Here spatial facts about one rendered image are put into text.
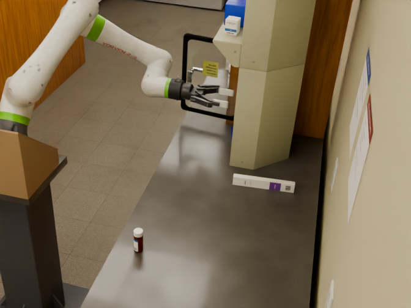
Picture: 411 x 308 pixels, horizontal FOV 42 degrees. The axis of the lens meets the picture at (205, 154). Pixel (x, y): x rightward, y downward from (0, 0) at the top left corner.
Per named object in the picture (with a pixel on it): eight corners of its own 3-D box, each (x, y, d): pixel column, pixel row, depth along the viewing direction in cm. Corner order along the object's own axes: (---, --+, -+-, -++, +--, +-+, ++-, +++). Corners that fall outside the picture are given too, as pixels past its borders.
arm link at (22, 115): (-2, 116, 207) (10, 69, 209) (-6, 120, 221) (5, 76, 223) (32, 124, 212) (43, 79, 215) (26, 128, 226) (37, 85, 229)
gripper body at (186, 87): (180, 87, 235) (201, 90, 233) (186, 79, 242) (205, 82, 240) (180, 102, 239) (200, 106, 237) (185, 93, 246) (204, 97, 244)
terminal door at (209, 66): (238, 122, 259) (246, 44, 237) (180, 109, 267) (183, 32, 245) (238, 121, 260) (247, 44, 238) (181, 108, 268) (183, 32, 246)
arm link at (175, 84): (173, 95, 248) (167, 103, 241) (174, 71, 242) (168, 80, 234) (186, 96, 247) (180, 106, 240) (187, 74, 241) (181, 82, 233)
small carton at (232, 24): (239, 32, 216) (241, 17, 213) (236, 35, 212) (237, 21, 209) (227, 29, 218) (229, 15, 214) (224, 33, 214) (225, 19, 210)
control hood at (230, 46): (251, 40, 237) (254, 18, 232) (238, 68, 211) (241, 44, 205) (226, 36, 239) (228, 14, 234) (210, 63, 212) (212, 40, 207)
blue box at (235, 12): (251, 20, 229) (252, -1, 224) (247, 28, 220) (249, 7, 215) (227, 17, 230) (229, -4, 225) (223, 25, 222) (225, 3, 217)
